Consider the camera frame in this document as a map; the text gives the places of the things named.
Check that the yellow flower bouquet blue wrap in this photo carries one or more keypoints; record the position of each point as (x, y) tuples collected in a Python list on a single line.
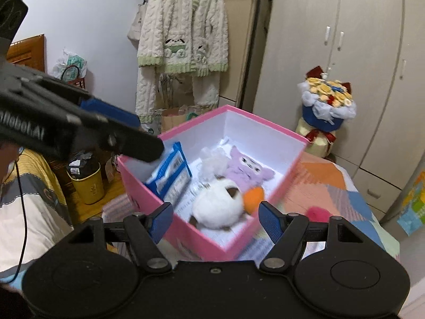
[(323, 113)]

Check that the orange ball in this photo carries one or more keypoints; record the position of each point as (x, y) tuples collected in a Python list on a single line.
[(253, 199)]

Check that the beige wardrobe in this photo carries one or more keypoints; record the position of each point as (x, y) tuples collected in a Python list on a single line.
[(365, 40)]

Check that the person's left forearm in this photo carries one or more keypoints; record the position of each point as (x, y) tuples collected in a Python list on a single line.
[(7, 162)]

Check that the wooden headboard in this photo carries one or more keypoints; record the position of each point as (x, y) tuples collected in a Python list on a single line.
[(26, 53)]

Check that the colourful paper gift bag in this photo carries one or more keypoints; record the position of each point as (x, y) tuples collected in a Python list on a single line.
[(415, 206)]

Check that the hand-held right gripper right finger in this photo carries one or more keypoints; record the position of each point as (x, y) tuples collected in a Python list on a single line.
[(270, 221)]

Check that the cream tote bag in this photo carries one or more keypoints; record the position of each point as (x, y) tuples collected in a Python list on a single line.
[(136, 26)]

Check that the pink fluffy ball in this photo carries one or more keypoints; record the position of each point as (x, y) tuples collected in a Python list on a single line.
[(317, 214)]

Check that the white green plastic bag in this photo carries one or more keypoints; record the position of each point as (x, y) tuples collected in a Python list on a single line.
[(74, 60)]

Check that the brown woven basket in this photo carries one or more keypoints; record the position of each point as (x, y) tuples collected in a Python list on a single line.
[(78, 83)]

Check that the blue white wet wipes pack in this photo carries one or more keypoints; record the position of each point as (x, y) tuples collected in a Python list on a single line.
[(169, 176)]

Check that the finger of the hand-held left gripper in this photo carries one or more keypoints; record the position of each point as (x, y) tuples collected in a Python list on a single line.
[(109, 109), (132, 144)]

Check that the purple plush toy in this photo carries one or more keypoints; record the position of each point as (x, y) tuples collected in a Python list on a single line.
[(245, 172)]

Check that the white fluffy robe green trim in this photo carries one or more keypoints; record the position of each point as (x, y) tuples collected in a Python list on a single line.
[(186, 23)]

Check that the white plush toy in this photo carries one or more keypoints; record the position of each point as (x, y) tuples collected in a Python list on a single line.
[(215, 206)]

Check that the person's yellow grey shirt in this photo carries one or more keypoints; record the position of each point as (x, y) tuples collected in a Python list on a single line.
[(36, 179)]

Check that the white mesh bath sponge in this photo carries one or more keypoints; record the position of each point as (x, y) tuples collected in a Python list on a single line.
[(212, 162)]

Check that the brown paper bag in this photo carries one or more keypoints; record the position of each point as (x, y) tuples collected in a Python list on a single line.
[(174, 118)]

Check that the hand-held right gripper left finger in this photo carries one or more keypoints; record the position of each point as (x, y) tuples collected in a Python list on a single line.
[(161, 222)]

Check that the yellow trash bin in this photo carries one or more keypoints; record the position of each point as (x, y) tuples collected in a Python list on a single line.
[(88, 186)]

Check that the pink cardboard box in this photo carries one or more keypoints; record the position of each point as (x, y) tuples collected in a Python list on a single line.
[(196, 242)]

